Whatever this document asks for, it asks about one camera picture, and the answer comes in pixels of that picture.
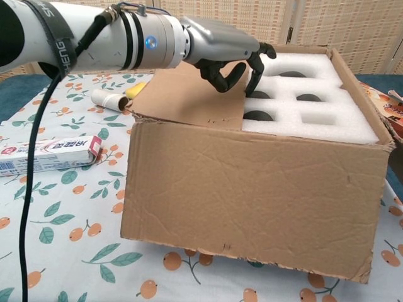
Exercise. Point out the floral tablecloth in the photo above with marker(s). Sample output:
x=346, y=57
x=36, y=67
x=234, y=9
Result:
x=78, y=245

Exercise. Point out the orange snack package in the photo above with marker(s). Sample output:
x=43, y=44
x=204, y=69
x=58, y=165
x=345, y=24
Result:
x=385, y=104

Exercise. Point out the white foam insert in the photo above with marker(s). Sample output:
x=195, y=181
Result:
x=346, y=126

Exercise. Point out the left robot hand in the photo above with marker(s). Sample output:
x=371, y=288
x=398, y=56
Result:
x=220, y=41

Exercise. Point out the brown cardboard box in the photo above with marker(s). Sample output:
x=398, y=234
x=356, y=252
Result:
x=236, y=195

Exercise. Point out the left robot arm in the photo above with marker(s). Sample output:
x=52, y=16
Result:
x=119, y=44

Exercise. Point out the white cardboard tube roll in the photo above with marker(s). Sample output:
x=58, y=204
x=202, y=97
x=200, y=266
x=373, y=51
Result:
x=107, y=99

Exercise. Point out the pink white toothpaste box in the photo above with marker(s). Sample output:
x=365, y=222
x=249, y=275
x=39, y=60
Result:
x=63, y=154

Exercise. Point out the yellow sponge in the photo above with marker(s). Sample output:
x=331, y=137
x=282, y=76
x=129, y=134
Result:
x=135, y=90

